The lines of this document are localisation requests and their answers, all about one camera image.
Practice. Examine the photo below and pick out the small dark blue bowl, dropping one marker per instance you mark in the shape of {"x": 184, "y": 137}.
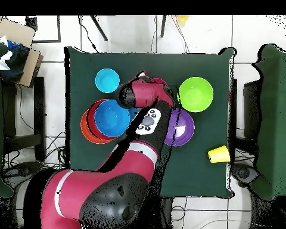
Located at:
{"x": 134, "y": 113}

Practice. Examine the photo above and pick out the large blue plastic bowl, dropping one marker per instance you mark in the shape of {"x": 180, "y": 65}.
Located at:
{"x": 109, "y": 119}

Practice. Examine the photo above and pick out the orange plastic bowl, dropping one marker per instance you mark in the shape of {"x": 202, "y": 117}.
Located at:
{"x": 91, "y": 126}
{"x": 84, "y": 131}

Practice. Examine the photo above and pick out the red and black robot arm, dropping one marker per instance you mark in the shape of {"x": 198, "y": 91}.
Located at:
{"x": 133, "y": 162}

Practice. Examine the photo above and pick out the dark green tablecloth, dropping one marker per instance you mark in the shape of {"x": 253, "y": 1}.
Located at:
{"x": 133, "y": 64}

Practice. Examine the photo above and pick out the small cyan plastic bowl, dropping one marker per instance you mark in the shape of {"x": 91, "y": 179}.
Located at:
{"x": 107, "y": 80}

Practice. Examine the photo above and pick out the black tripod leg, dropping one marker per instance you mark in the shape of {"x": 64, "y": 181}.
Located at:
{"x": 99, "y": 28}
{"x": 163, "y": 26}

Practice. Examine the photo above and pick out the large green plastic bowl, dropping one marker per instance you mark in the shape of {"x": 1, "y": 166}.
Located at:
{"x": 196, "y": 94}

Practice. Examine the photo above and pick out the small yellow object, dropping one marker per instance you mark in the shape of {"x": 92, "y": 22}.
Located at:
{"x": 182, "y": 19}

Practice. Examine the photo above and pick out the purple plastic bowl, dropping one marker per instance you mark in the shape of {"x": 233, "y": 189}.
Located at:
{"x": 183, "y": 131}

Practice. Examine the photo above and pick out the yellow plastic cup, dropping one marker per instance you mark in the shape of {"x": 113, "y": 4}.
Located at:
{"x": 219, "y": 154}

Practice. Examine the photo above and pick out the blue and white cloth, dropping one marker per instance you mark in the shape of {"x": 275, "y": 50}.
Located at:
{"x": 16, "y": 59}

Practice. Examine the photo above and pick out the black equipment base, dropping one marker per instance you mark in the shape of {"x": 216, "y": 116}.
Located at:
{"x": 243, "y": 172}
{"x": 21, "y": 169}

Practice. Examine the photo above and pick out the cardboard box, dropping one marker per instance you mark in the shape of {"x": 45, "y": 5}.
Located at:
{"x": 12, "y": 31}

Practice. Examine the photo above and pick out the black bench frame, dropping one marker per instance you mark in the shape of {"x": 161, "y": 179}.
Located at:
{"x": 251, "y": 109}
{"x": 39, "y": 114}

